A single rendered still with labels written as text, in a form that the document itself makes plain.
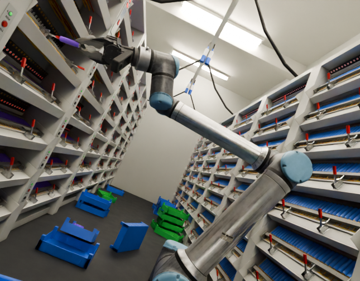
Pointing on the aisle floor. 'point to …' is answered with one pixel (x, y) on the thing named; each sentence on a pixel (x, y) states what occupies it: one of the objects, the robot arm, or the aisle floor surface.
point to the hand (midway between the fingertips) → (78, 45)
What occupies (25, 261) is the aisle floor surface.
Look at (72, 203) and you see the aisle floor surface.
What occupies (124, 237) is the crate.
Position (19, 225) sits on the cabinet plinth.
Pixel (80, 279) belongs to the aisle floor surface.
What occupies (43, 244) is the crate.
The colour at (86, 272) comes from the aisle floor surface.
